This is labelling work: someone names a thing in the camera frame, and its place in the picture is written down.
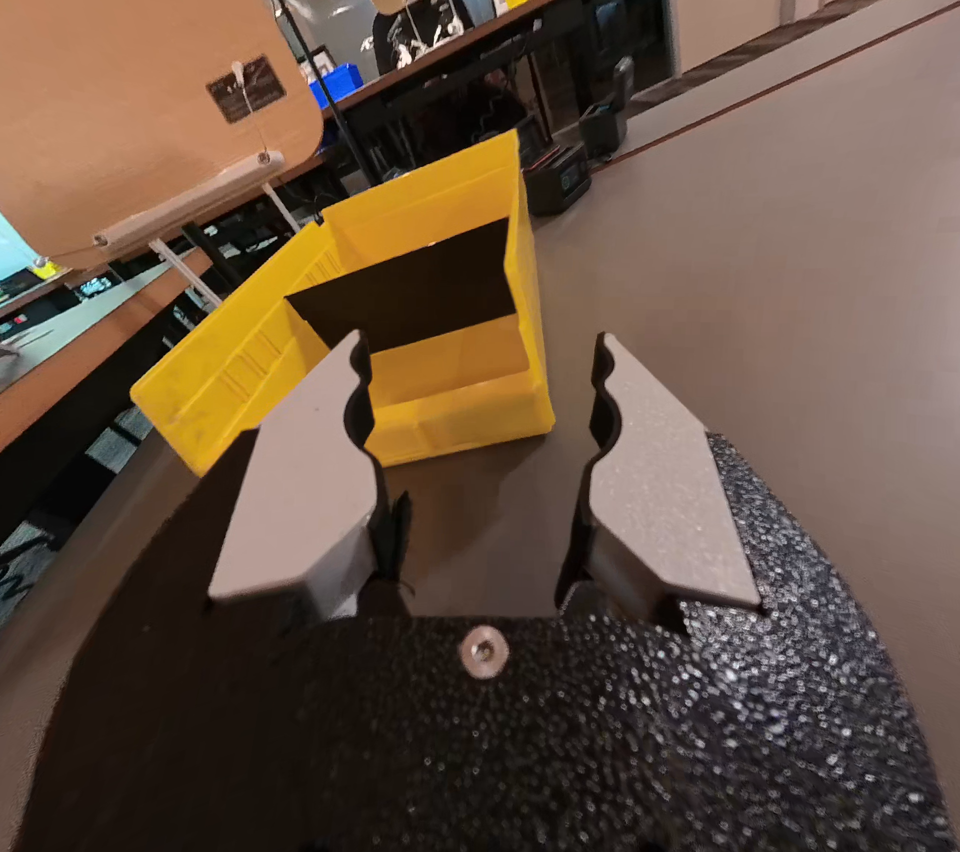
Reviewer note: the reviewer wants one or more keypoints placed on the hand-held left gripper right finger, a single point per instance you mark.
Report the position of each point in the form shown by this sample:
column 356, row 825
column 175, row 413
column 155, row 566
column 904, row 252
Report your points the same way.
column 667, row 492

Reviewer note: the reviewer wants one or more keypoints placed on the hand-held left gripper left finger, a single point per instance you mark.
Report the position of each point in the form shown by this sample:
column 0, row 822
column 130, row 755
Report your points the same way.
column 300, row 492

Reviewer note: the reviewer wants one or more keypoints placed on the yellow plastic bin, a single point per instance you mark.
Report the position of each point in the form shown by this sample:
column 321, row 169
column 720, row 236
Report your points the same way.
column 450, row 402

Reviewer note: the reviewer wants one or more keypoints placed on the black power station with display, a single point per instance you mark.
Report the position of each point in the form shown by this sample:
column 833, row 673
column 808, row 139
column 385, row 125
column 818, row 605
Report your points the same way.
column 559, row 181

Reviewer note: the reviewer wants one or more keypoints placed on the blue plastic bin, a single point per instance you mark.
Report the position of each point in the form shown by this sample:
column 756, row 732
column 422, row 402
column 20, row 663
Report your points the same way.
column 336, row 84

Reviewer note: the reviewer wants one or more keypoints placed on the light stand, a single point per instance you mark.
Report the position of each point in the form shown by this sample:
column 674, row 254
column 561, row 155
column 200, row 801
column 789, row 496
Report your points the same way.
column 297, row 24

